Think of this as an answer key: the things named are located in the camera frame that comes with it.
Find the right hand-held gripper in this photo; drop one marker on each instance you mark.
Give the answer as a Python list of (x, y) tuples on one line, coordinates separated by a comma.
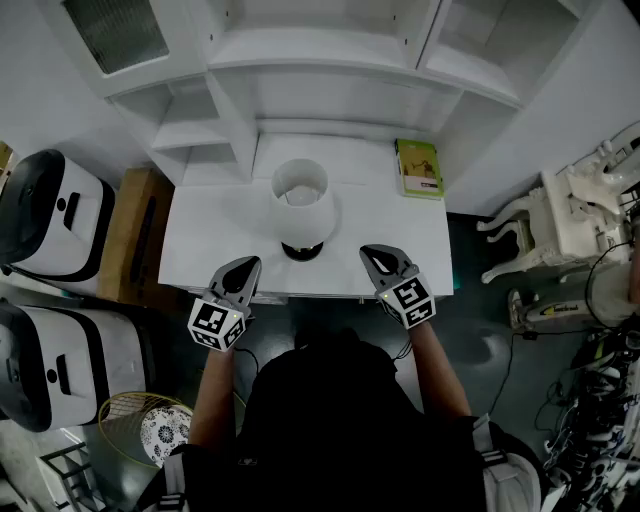
[(407, 300)]

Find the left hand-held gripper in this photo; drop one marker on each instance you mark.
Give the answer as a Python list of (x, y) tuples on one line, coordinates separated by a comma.
[(215, 325)]

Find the white table lamp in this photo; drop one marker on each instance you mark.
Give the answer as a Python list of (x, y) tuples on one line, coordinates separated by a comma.
[(305, 220)]

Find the person's right forearm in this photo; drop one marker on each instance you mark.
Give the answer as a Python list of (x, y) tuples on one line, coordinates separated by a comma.
[(440, 375)]

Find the person's left forearm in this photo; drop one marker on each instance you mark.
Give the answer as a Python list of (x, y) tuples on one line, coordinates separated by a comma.
[(212, 395)]

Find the white desk top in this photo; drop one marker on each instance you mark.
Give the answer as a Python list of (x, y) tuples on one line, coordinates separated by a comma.
[(210, 235)]

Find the green book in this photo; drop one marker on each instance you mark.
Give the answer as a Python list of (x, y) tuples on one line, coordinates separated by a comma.
[(420, 170)]

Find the large brown cardboard box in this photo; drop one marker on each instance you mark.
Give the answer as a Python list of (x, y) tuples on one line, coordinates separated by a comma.
[(125, 235)]

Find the white and black appliance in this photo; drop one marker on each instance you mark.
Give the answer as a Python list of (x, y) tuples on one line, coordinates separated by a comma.
[(95, 360), (85, 225)]

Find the white floral patterned plate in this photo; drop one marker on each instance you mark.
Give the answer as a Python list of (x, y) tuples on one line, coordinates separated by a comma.
[(165, 435)]

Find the person's torso in black shirt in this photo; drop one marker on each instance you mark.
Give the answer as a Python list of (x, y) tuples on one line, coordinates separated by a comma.
[(330, 430)]

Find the white ornate side table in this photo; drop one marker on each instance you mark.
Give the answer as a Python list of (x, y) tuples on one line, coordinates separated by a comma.
[(565, 230)]

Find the white shelf hutch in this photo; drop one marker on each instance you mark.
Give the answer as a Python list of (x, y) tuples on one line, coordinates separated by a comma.
[(330, 95)]

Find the black metal rack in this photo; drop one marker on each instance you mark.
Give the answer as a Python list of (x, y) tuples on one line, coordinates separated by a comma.
[(70, 452)]

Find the white frosted glass cabinet door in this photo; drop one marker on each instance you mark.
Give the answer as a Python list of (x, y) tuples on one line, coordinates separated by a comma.
[(185, 45)]

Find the white backpack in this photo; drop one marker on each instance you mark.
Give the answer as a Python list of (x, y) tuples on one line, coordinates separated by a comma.
[(520, 485)]

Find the small brown cardboard box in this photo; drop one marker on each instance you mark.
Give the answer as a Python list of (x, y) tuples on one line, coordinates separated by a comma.
[(5, 160)]

